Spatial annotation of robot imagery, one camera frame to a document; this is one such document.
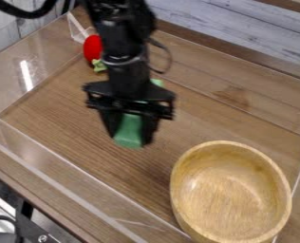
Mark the green rectangular block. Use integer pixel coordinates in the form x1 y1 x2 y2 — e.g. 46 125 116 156
113 78 166 150

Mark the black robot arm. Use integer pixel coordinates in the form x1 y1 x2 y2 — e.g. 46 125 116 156
83 0 176 148

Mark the clear acrylic tray wall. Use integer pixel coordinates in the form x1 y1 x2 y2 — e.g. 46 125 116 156
0 119 192 243

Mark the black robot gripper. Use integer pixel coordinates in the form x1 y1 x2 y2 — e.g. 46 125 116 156
83 82 176 146

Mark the black cable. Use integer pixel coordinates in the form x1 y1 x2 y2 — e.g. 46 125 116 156
0 0 59 20

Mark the brown wooden bowl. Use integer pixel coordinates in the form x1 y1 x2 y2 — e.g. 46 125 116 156
169 140 292 243

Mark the red toy strawberry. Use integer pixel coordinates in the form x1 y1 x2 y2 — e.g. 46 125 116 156
83 34 108 72

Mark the clear acrylic corner bracket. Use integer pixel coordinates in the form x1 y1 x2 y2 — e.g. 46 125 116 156
66 12 96 44

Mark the black metal table leg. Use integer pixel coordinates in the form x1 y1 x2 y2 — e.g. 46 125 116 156
15 199 62 243

